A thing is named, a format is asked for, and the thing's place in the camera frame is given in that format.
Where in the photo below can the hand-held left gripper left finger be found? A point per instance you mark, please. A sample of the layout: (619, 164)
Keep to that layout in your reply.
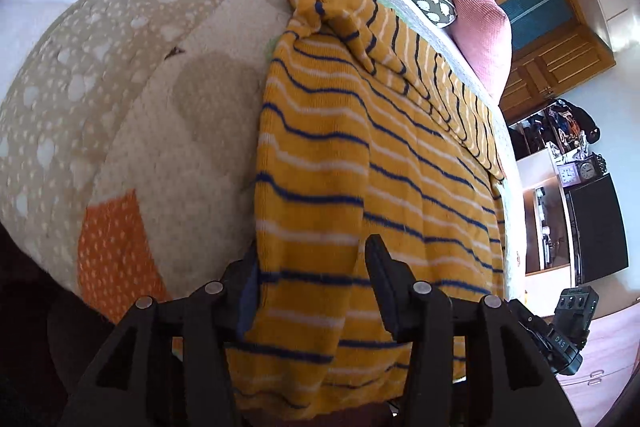
(247, 307)

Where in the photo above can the black flat television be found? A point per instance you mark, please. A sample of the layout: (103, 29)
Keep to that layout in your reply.
(597, 227)

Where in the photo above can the dark ornate table clock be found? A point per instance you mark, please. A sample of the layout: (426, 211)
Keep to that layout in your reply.
(589, 169)

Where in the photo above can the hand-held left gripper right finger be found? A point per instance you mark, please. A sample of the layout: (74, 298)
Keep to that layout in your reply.
(387, 287)

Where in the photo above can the pink ribbed pillow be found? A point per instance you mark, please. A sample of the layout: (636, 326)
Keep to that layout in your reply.
(480, 22)

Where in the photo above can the yellow striped knit sweater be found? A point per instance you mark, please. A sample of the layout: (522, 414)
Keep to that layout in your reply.
(350, 157)

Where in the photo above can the brown wooden door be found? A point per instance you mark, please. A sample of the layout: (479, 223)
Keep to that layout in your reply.
(555, 62)

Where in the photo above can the cluttered clothes rack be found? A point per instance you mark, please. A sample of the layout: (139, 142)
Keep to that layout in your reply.
(555, 122)

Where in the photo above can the white open shelf cabinet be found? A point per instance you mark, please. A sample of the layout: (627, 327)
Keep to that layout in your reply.
(532, 167)

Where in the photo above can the purple square table clock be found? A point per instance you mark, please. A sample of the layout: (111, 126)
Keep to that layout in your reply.
(567, 175)

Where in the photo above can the patterned patchwork quilt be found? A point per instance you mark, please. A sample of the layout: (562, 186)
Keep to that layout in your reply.
(150, 57)

